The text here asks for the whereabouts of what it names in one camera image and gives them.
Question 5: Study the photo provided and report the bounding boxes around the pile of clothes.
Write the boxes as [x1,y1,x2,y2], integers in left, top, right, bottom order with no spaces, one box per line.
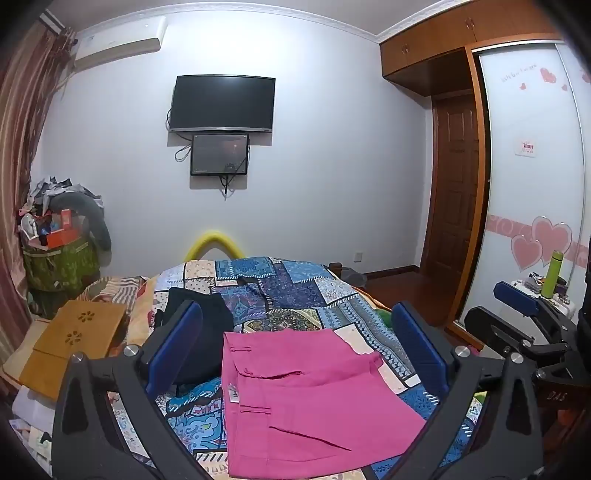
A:
[18,175,105,250]

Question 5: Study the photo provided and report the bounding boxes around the grey neck pillow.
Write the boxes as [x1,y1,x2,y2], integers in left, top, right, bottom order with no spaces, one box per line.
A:
[48,189,112,252]

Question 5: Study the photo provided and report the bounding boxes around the pink pants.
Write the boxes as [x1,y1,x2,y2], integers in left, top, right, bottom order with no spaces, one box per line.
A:
[221,329,428,479]

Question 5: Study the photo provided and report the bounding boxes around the brown wooden door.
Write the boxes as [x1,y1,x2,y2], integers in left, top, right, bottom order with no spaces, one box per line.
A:
[420,95,481,280]

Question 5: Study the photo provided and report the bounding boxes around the striped brown cloth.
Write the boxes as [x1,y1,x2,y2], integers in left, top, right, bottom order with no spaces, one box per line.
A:
[76,276,151,319]

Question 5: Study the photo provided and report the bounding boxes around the beige cardboard box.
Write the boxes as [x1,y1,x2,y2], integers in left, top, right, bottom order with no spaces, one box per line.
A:
[2,318,51,384]

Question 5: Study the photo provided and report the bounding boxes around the green laundry basket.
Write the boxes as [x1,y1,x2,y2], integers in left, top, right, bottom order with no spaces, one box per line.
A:
[22,240,100,292]

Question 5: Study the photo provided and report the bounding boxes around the green bottle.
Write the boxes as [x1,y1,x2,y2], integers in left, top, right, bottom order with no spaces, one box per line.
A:
[541,250,564,298]

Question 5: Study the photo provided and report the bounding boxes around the orange box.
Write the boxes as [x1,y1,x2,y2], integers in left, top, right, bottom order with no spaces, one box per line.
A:
[46,210,81,247]

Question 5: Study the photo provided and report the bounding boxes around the white bedside cabinet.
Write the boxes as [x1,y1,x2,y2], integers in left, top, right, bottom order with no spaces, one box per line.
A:
[499,270,578,315]

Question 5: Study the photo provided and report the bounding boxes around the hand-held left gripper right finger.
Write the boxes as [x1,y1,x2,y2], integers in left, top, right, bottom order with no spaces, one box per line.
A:
[390,301,543,480]

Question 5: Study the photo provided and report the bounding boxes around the white air conditioner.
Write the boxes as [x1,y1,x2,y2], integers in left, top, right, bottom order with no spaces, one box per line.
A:
[69,16,167,72]

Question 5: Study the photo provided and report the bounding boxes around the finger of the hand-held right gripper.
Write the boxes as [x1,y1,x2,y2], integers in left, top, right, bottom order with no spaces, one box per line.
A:
[464,307,572,370]
[493,281,579,346]

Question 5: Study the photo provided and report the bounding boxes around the brown striped curtain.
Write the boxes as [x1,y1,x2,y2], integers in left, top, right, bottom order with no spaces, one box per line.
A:
[0,18,77,398]

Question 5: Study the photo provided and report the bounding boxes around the wall-mounted black television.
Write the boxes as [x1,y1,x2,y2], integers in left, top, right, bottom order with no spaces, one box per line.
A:
[168,74,276,134]

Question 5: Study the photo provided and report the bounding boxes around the patchwork printed blanket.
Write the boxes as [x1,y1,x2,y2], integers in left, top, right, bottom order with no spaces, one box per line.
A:
[108,256,488,480]

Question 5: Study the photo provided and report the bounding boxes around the wooden overhead cabinet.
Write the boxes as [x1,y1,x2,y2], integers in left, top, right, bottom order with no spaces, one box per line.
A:
[379,7,566,97]

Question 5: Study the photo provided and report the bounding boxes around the small black monitor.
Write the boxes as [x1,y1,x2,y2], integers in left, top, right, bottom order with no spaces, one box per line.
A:
[190,133,250,177]

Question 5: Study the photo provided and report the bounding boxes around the black garment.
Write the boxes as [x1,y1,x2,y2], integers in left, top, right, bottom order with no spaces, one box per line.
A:
[154,287,235,386]

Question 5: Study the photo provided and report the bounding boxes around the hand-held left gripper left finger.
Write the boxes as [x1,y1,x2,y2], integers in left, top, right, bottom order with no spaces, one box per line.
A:
[52,299,204,480]

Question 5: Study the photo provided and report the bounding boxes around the wooden lap desk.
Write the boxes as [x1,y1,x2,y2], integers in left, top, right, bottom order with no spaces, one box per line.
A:
[18,299,130,402]

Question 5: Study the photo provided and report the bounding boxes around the yellow foam tube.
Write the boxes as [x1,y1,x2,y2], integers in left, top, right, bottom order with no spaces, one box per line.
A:
[185,229,244,261]

